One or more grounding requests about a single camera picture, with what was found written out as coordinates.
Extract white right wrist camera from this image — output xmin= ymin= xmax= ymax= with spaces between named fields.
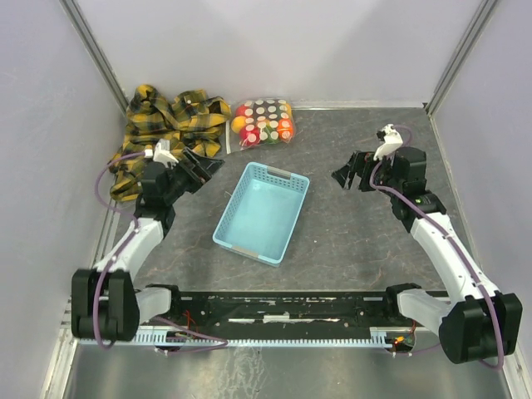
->
xmin=373 ymin=124 xmax=404 ymax=161

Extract yellow plaid shirt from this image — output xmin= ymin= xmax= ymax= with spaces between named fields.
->
xmin=107 ymin=84 xmax=232 ymax=203

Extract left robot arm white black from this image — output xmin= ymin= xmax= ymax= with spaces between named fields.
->
xmin=71 ymin=143 xmax=224 ymax=348

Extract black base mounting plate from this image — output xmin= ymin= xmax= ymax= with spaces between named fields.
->
xmin=161 ymin=291 xmax=421 ymax=341

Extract yellow orange fake fruit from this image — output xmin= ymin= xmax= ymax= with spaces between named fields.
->
xmin=230 ymin=116 xmax=246 ymax=134

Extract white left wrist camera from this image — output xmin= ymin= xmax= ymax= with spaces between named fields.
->
xmin=144 ymin=139 xmax=179 ymax=167

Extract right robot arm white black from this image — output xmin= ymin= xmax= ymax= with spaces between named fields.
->
xmin=332 ymin=146 xmax=523 ymax=369

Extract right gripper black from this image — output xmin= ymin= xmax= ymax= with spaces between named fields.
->
xmin=330 ymin=150 xmax=401 ymax=197

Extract aluminium frame rail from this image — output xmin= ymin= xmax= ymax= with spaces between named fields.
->
xmin=59 ymin=0 xmax=129 ymax=115

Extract light blue plastic basket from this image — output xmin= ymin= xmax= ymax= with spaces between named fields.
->
xmin=213 ymin=162 xmax=310 ymax=267

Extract green orange fake mango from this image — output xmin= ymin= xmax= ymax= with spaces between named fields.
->
xmin=263 ymin=126 xmax=279 ymax=144

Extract light blue cable duct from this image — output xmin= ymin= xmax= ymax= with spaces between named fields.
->
xmin=78 ymin=325 xmax=396 ymax=347

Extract red fake apple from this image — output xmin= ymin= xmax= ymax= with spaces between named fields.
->
xmin=239 ymin=126 xmax=260 ymax=147

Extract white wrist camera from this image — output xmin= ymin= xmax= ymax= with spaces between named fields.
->
xmin=373 ymin=124 xmax=404 ymax=161
xmin=144 ymin=139 xmax=179 ymax=167

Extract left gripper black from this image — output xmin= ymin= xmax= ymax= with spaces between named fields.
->
xmin=164 ymin=147 xmax=224 ymax=204

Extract clear polka dot zip bag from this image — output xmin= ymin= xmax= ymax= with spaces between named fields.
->
xmin=224 ymin=97 xmax=297 ymax=155

